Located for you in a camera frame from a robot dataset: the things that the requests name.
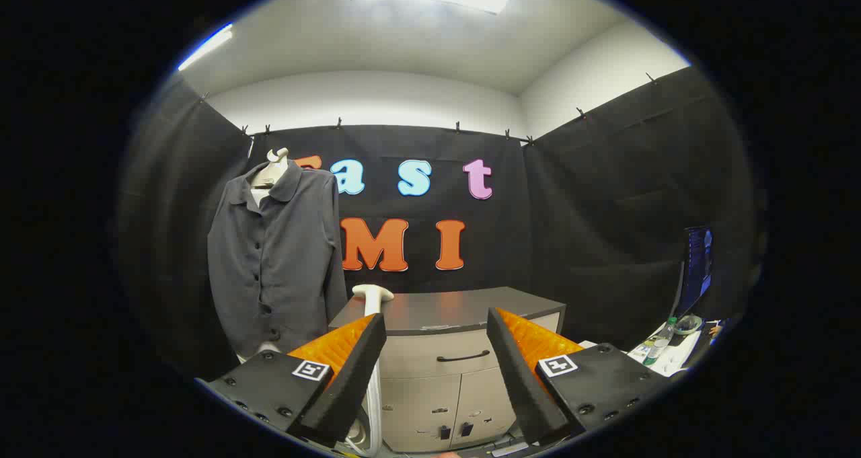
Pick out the black backdrop cloth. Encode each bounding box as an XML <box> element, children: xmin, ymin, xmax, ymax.
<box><xmin>118</xmin><ymin>65</ymin><xmax>764</xmax><ymax>378</ymax></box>

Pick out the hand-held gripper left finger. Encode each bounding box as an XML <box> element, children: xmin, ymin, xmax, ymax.
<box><xmin>195</xmin><ymin>313</ymin><xmax>387</xmax><ymax>449</ymax></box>

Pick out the white desk with papers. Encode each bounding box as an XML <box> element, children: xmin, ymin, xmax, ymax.
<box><xmin>629</xmin><ymin>317</ymin><xmax>724</xmax><ymax>378</ymax></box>

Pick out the grey top drawer cabinet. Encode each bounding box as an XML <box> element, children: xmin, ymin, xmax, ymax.
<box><xmin>328</xmin><ymin>287</ymin><xmax>567</xmax><ymax>453</ymax></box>

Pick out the dark grey button shirt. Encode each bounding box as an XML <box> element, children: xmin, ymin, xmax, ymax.
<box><xmin>207</xmin><ymin>161</ymin><xmax>348</xmax><ymax>361</ymax></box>

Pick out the clear plastic water bottle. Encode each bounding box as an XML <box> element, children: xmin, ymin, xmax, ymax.
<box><xmin>642</xmin><ymin>317</ymin><xmax>678</xmax><ymax>367</ymax></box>

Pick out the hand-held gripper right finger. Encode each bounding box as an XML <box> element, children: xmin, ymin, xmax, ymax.
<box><xmin>486</xmin><ymin>307</ymin><xmax>673</xmax><ymax>445</ymax></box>

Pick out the narrow ceiling light strip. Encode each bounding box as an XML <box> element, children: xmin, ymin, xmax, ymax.
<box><xmin>177</xmin><ymin>24</ymin><xmax>234</xmax><ymax>72</ymax></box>

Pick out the cream clothes hanger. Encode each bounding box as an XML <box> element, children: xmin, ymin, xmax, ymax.
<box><xmin>250</xmin><ymin>147</ymin><xmax>290</xmax><ymax>190</ymax></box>

